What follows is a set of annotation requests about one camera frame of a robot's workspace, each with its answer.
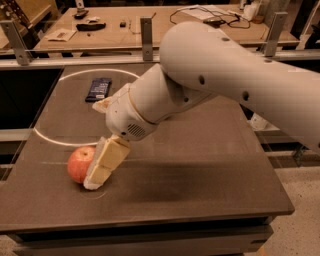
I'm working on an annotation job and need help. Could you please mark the white paper sheet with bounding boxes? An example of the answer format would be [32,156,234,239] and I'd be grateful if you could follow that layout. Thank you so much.
[179,5,229,20]

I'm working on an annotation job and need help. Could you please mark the metal guard rail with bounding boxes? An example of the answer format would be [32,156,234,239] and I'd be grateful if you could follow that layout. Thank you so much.
[0,11,320,70]

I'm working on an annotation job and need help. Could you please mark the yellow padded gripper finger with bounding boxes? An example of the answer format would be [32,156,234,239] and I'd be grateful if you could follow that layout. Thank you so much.
[83,135,130,190]
[92,97,111,113]

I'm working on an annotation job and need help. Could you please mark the black device top left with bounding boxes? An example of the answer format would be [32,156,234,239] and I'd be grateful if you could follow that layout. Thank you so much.
[74,9,88,19]

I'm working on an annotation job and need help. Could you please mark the white card left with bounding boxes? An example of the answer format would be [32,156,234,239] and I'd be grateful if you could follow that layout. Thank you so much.
[45,28,76,42]

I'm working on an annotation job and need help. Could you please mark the small black block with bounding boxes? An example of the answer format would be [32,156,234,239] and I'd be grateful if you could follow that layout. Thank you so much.
[120,21,126,28]

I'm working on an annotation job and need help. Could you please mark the red apple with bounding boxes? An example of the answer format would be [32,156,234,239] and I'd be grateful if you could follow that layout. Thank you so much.
[67,146,95,184]

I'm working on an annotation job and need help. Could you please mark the wooden background table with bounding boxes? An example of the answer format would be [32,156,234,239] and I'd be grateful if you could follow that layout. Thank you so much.
[34,6,299,51]

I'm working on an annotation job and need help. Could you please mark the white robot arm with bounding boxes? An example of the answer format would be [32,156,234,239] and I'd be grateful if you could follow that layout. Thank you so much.
[84,22,320,190]

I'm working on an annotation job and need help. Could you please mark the black tool on table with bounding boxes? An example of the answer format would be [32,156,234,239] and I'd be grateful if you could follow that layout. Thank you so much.
[76,23,106,31]

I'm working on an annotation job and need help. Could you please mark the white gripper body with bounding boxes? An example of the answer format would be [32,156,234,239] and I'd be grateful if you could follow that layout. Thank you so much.
[105,83,157,141]

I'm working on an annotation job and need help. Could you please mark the blue rxbar blueberry wrapper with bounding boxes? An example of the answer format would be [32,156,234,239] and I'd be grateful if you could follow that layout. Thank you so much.
[85,77,112,102]

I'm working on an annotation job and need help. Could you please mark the black cable with adapter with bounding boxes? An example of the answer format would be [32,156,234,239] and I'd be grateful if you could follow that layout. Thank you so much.
[168,5,252,30]

